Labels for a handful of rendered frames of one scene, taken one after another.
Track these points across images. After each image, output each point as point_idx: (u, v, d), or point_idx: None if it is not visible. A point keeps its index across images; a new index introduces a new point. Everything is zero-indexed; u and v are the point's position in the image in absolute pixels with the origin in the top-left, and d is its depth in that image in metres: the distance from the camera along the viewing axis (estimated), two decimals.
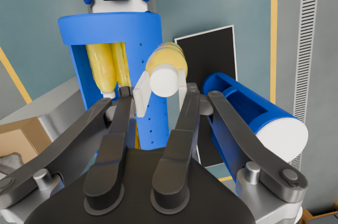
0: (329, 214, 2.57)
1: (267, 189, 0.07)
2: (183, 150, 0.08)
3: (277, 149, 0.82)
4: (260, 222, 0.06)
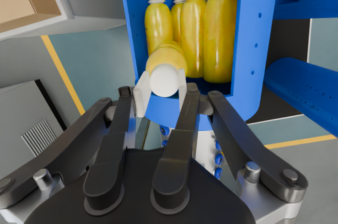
0: None
1: (267, 189, 0.07)
2: (183, 150, 0.08)
3: None
4: (260, 222, 0.06)
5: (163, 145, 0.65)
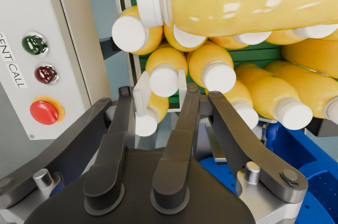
0: None
1: (267, 189, 0.07)
2: (183, 150, 0.08)
3: None
4: (260, 222, 0.06)
5: None
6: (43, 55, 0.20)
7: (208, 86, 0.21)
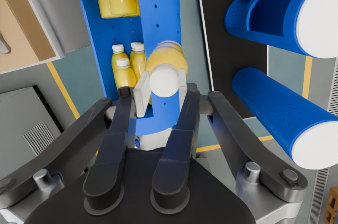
0: None
1: (267, 189, 0.07)
2: (183, 150, 0.08)
3: (337, 26, 0.56)
4: (260, 222, 0.06)
5: (135, 143, 0.88)
6: None
7: None
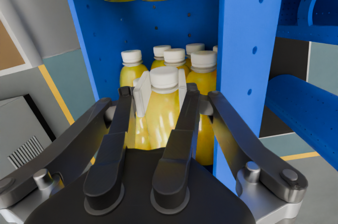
0: None
1: (267, 189, 0.07)
2: (183, 150, 0.08)
3: None
4: (260, 222, 0.06)
5: None
6: None
7: None
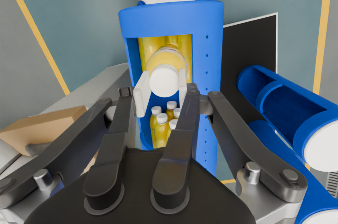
0: None
1: (267, 189, 0.07)
2: (183, 150, 0.08)
3: (337, 153, 0.72)
4: (260, 222, 0.06)
5: None
6: None
7: (153, 89, 0.22)
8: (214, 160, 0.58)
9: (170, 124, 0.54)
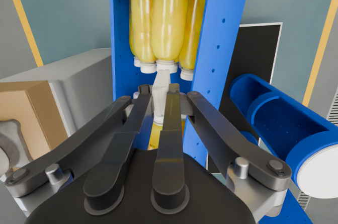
0: None
1: (257, 180, 0.07)
2: (176, 149, 0.08)
3: (331, 179, 0.65)
4: (256, 214, 0.06)
5: None
6: None
7: None
8: None
9: (155, 115, 0.41)
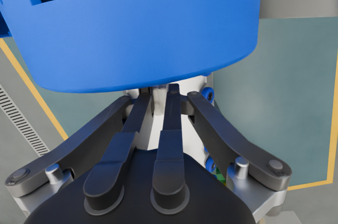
0: None
1: (257, 180, 0.07)
2: (176, 149, 0.08)
3: None
4: (256, 214, 0.06)
5: None
6: None
7: None
8: None
9: None
